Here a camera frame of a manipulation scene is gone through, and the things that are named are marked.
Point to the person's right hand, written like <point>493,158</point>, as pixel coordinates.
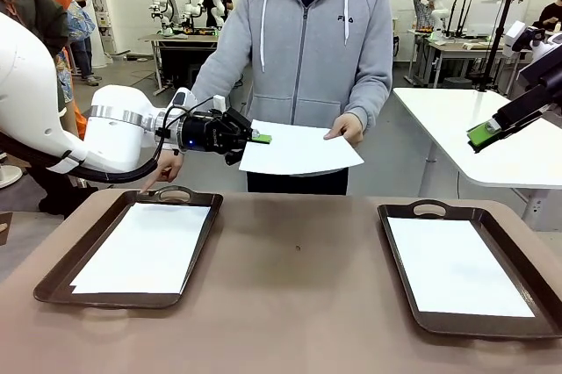
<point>171,167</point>

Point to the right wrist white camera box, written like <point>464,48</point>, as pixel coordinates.
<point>513,38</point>

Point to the white A4 paper sheet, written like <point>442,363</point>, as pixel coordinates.
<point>140,251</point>
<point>456,268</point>
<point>298,150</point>

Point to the person's left forearm grey sleeve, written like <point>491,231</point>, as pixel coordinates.
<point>375,102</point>

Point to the tall white air conditioner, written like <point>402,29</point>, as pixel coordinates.
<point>100,49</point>

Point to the brown plastic serving tray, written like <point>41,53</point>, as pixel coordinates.
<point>57,279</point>
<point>520,268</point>

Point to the black round stool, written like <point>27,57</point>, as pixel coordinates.
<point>456,83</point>

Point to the grey zip hoodie torso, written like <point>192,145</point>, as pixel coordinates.
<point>307,75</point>

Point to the person's black trousers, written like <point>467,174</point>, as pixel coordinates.
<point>298,185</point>

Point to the brown board piece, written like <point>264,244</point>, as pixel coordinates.
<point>5,233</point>

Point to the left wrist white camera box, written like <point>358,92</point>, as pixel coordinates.
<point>220,103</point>

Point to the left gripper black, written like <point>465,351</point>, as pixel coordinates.
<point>202,134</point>

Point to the grey background workbench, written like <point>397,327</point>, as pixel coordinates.
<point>456,45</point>

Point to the bystander in blue jeans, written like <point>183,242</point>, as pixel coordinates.
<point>83,58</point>

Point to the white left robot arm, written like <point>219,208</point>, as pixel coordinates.
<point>26,84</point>

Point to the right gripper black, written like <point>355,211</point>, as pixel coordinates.
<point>527,108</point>

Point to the white table leg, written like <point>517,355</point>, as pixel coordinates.
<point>434,172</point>
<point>538,209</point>

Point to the white round fan base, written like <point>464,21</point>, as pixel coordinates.
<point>9,177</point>

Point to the person's left hand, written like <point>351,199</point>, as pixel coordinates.
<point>351,128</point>

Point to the person's right forearm grey sleeve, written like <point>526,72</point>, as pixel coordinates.
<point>211,84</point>

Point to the large white table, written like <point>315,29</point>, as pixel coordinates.
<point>483,150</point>

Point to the bystander in plaid shirt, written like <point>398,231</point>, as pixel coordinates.
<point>423,9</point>

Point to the grey wall outlet box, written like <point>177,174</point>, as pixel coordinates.
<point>104,19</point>

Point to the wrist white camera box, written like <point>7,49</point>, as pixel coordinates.
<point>513,38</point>
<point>220,103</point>

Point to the workbench with black drape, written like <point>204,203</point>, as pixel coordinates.
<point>175,58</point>

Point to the masked bystander in black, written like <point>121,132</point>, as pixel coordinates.
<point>549,12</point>

